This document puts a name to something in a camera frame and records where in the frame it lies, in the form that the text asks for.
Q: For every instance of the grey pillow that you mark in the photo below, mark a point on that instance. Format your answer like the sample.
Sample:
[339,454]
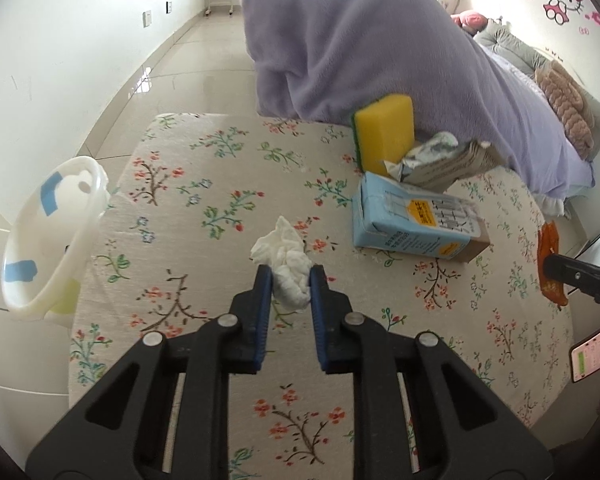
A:
[515,45]

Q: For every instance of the pink plush toy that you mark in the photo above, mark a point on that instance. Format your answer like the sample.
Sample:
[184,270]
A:
[470,20]

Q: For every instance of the white tissue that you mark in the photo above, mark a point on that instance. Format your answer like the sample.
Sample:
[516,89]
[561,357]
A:
[287,255]

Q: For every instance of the orange wrapper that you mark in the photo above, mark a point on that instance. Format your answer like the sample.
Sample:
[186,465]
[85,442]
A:
[547,255]

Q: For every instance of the pink rectangular device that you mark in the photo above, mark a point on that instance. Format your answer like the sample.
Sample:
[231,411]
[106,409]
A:
[595,357]

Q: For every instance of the light blue carton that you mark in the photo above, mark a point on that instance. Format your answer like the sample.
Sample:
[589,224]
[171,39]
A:
[405,215]

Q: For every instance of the crumpled paper wrapper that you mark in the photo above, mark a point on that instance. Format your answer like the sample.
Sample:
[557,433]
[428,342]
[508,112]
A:
[455,165]

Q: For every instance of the white plastic waste bin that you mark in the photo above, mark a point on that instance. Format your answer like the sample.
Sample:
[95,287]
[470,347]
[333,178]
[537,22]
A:
[55,220]

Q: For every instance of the floral tablecloth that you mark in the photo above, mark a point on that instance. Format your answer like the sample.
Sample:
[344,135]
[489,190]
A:
[205,260]

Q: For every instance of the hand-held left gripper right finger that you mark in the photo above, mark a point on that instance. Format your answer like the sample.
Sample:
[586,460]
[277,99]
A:
[319,320]

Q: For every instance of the brown knit pillow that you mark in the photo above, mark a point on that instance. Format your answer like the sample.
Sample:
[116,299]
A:
[567,105]

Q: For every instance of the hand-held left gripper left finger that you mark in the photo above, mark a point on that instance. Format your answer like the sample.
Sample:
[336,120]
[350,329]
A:
[262,320]

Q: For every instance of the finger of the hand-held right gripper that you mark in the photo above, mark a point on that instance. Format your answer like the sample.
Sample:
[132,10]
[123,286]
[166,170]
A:
[580,275]

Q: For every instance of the purple fleece blanket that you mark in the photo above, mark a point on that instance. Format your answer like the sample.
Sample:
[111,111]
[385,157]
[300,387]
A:
[355,50]

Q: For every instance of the yellow green sponge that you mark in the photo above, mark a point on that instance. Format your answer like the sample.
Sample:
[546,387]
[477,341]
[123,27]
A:
[382,130]

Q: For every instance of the ruffled light bed sheet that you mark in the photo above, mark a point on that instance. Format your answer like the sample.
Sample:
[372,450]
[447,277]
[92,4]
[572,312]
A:
[555,205]

